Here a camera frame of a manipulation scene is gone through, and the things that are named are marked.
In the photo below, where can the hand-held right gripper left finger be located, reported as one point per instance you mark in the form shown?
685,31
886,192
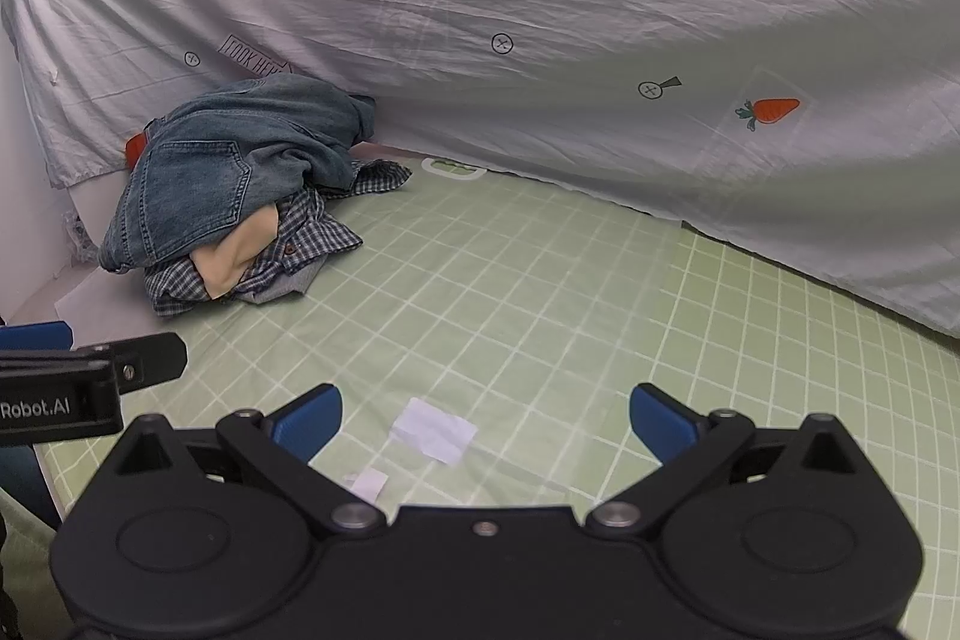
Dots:
309,421

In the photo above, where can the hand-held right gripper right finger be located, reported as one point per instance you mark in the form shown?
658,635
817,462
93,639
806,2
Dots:
661,422

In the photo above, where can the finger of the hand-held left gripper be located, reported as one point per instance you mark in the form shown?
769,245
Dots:
154,359

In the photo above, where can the blue denim jeans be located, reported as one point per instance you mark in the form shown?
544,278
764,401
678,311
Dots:
195,183

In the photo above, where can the small white paper scrap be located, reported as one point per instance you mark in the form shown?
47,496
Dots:
367,484

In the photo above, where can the beige garment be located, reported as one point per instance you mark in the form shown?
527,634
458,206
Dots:
225,257

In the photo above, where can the clear plastic bag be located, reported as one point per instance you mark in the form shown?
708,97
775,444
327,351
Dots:
81,235

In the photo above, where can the green checked mat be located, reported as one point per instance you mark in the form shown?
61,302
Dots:
525,310

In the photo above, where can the blue plaid shirt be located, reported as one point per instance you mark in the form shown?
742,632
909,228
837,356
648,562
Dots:
315,235

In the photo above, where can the grey carrot print sheet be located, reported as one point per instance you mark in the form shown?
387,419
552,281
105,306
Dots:
525,48

